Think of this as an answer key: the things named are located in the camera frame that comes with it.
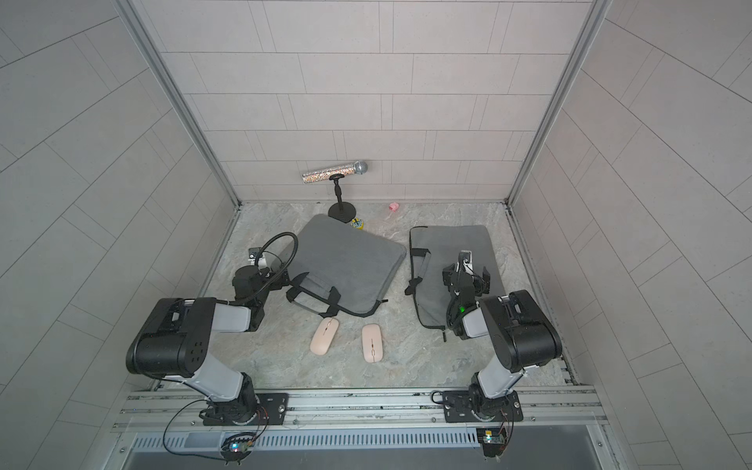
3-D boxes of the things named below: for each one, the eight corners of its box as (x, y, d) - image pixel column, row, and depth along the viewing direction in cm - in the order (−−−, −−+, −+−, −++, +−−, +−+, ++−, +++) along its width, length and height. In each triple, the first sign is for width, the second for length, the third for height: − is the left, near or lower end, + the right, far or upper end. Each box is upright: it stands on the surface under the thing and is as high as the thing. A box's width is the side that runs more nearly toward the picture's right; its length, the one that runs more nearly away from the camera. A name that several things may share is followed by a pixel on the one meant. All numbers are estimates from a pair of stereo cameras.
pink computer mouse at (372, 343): (360, 362, 80) (359, 360, 79) (362, 326, 87) (362, 323, 85) (383, 362, 80) (383, 360, 79) (383, 326, 87) (383, 323, 85)
